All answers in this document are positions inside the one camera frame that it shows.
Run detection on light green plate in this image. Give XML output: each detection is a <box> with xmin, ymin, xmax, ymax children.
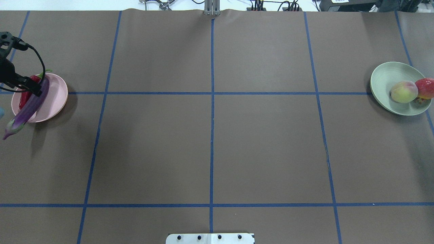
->
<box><xmin>370</xmin><ymin>62</ymin><xmax>432</xmax><ymax>116</ymax></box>

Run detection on red chili pepper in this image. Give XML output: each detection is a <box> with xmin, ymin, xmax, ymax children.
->
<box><xmin>19</xmin><ymin>72</ymin><xmax>50</xmax><ymax>111</ymax></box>

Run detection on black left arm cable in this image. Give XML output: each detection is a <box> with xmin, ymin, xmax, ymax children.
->
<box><xmin>0</xmin><ymin>44</ymin><xmax>46</xmax><ymax>94</ymax></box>

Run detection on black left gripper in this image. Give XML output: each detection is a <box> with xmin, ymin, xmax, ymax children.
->
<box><xmin>0</xmin><ymin>58</ymin><xmax>42</xmax><ymax>97</ymax></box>

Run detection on green and pink peach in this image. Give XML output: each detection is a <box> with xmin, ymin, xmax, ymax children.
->
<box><xmin>390</xmin><ymin>81</ymin><xmax>418</xmax><ymax>103</ymax></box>

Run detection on purple eggplant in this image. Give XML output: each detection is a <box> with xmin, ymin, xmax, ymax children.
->
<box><xmin>3</xmin><ymin>77</ymin><xmax>50</xmax><ymax>140</ymax></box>

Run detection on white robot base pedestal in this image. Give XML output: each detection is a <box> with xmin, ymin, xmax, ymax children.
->
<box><xmin>165</xmin><ymin>233</ymin><xmax>255</xmax><ymax>244</ymax></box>

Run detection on pink plate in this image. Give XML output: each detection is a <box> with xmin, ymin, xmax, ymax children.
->
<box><xmin>28</xmin><ymin>73</ymin><xmax>68</xmax><ymax>123</ymax></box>

